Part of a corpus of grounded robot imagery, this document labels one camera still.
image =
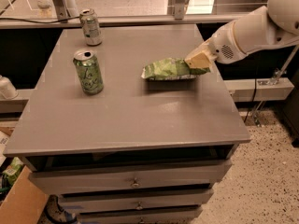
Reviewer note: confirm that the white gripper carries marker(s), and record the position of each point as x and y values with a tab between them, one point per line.
223	47

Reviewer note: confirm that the green jalapeno chip bag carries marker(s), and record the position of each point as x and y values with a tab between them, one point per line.
171	69

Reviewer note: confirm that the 7up soda can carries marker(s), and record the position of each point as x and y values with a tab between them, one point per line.
90	27

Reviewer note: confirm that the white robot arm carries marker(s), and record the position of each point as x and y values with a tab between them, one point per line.
273	26

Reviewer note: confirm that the green La Croix can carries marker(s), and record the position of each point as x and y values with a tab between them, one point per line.
88	70

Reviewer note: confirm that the grey drawer cabinet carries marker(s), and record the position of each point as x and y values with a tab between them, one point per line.
138	152

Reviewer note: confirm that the white cylindrical object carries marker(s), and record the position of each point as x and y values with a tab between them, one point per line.
7	90

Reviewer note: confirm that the green packet in box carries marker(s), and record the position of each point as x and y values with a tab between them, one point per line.
12	172

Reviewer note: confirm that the brown cardboard box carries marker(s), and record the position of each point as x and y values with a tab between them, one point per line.
24	203

